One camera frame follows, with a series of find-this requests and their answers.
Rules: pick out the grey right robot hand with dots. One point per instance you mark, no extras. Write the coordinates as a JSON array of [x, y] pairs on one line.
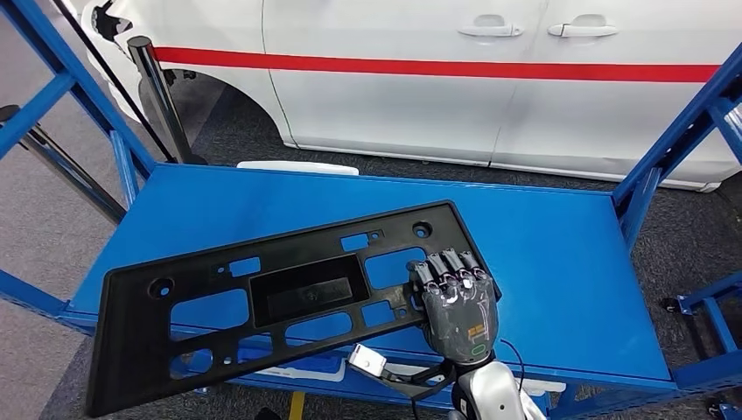
[[461, 316]]

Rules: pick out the black plastic plate bracket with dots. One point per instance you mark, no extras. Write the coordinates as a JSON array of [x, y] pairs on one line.
[[133, 336]]

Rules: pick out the blue metal shelf rack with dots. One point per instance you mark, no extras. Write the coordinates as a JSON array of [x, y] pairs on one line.
[[550, 261]]

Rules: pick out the white car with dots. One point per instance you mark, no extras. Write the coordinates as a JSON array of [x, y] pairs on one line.
[[394, 110]]

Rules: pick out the red barrier belt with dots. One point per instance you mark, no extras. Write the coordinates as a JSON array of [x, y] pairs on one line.
[[435, 66]]

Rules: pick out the thin black rod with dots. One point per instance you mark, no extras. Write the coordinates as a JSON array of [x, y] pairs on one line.
[[114, 81]]

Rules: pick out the black camera bracket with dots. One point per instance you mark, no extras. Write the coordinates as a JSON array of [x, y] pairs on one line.
[[417, 385]]

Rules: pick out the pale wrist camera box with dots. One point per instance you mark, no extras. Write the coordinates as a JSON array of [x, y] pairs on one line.
[[367, 359]]

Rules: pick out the chrome stanchion post dark base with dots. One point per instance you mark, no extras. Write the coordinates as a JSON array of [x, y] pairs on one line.
[[160, 98]]

